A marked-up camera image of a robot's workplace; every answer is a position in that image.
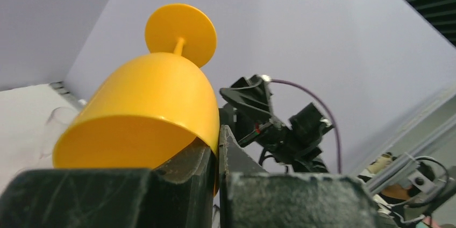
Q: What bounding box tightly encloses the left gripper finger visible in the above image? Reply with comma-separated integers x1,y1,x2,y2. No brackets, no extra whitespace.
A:
1,141,216,227

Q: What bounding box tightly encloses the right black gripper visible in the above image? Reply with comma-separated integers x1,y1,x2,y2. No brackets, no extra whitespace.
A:
219,75,381,227

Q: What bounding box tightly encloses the clear wine glass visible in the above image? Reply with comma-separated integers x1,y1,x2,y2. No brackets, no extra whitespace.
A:
39,106,79,159

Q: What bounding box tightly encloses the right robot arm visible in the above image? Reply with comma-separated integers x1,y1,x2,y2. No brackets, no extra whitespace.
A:
219,75,334,173

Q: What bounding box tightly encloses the yellow wine glass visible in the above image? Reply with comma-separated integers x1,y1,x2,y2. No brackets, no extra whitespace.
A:
52,3,220,197

